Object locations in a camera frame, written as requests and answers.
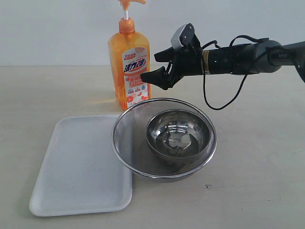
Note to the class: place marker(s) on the white rectangular plastic tray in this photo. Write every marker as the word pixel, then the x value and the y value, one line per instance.
pixel 80 173

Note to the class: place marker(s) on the orange dish soap pump bottle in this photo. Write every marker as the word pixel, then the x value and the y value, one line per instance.
pixel 129 53

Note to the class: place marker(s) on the small stainless steel bowl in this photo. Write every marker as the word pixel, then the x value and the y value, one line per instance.
pixel 178 136

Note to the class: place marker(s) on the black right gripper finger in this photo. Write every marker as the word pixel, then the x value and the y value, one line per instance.
pixel 159 78
pixel 168 55

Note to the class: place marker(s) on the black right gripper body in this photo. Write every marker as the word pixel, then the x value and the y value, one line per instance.
pixel 188 62

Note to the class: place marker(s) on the steel mesh strainer basket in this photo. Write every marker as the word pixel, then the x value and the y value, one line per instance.
pixel 130 146

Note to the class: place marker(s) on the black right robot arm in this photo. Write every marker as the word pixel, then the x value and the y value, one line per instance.
pixel 265 56

